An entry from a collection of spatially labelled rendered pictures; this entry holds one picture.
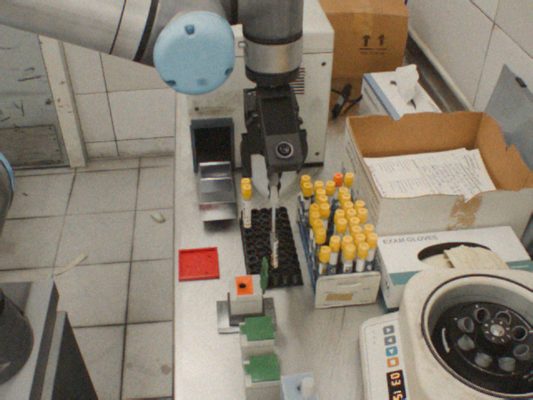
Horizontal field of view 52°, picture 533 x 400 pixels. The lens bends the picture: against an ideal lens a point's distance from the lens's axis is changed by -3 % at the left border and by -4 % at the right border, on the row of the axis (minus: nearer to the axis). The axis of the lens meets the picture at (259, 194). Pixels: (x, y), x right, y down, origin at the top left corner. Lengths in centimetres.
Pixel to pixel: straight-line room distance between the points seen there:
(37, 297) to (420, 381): 57
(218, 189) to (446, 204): 41
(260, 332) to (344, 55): 89
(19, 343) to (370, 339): 49
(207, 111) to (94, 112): 160
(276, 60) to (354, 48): 81
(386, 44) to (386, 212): 68
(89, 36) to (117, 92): 206
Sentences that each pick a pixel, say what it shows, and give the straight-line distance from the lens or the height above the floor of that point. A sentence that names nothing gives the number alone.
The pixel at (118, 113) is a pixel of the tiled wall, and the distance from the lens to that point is 265.
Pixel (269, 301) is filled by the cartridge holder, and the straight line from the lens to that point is 90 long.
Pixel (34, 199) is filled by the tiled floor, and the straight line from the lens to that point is 265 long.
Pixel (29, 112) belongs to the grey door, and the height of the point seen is 32.
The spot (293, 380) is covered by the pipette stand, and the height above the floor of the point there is 97.
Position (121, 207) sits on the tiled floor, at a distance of 249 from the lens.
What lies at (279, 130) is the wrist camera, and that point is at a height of 120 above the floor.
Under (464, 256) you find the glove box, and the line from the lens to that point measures 91.
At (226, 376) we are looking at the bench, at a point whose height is 87.
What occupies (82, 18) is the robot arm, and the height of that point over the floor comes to 139.
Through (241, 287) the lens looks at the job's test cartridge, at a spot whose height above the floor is 94.
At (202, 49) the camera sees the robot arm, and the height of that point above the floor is 137.
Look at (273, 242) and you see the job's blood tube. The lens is 89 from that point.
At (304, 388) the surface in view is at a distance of 65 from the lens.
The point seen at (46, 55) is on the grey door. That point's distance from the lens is 249.
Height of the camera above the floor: 158
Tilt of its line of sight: 40 degrees down
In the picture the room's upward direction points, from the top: straight up
